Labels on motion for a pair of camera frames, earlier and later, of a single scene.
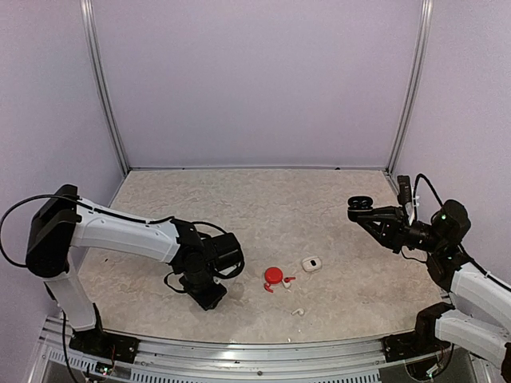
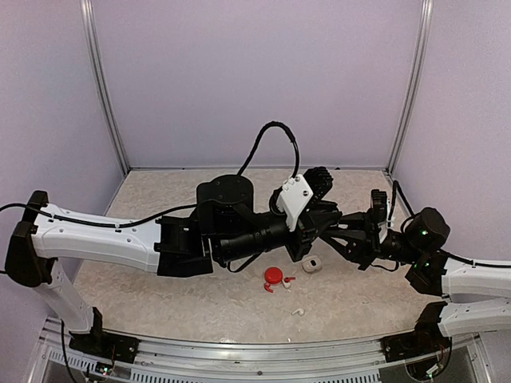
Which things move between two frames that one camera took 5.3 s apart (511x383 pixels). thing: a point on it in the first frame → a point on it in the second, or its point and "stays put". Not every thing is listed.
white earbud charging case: (311, 263) stays put
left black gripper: (209, 302) → (311, 226)
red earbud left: (267, 286) stays put
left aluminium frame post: (87, 10) stays put
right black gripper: (392, 234) → (365, 244)
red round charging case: (273, 274) stays put
